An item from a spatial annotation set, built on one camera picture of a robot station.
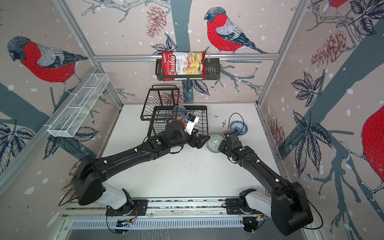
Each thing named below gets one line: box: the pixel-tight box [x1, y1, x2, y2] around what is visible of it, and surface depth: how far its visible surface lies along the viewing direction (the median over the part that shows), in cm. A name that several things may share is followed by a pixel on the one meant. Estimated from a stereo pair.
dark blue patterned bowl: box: [171, 105, 187, 115], surface depth 112 cm
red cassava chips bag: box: [161, 50, 208, 82], surface depth 90 cm
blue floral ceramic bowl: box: [230, 120, 248, 136], surface depth 105 cm
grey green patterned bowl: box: [206, 134, 224, 154], surface depth 90 cm
